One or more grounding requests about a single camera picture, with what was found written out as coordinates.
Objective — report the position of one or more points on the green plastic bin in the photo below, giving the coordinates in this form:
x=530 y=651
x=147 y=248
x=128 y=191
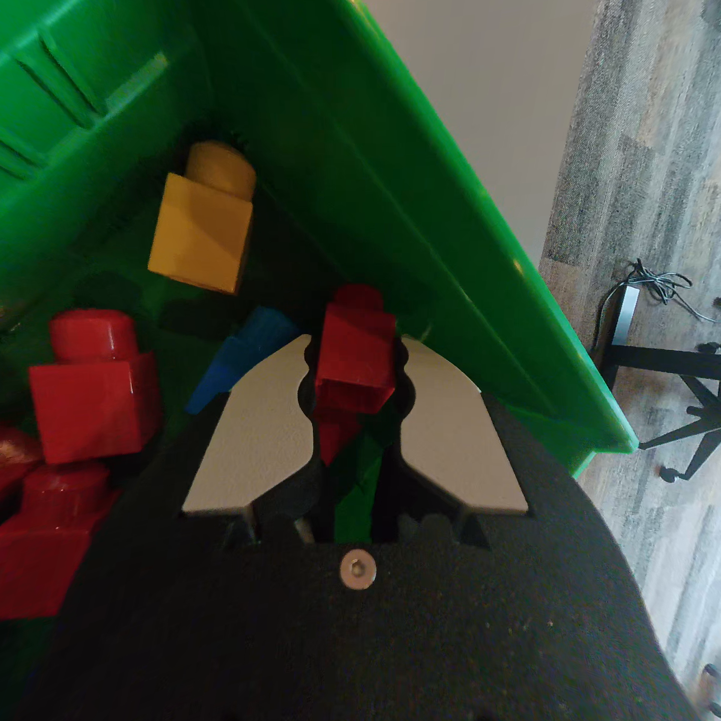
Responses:
x=366 y=169

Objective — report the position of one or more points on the red toy block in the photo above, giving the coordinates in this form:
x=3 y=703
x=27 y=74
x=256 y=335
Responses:
x=45 y=552
x=355 y=360
x=90 y=405

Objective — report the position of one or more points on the grey power strip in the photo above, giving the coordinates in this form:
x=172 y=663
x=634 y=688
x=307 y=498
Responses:
x=625 y=315

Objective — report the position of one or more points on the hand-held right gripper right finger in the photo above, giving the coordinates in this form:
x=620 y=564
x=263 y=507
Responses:
x=462 y=445

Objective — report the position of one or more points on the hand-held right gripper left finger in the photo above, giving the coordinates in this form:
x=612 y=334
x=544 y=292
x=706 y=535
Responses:
x=253 y=445

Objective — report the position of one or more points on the black office chair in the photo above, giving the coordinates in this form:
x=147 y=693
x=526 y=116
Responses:
x=664 y=360

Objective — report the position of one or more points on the yellow toy block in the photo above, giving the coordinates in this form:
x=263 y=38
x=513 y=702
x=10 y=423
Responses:
x=197 y=236

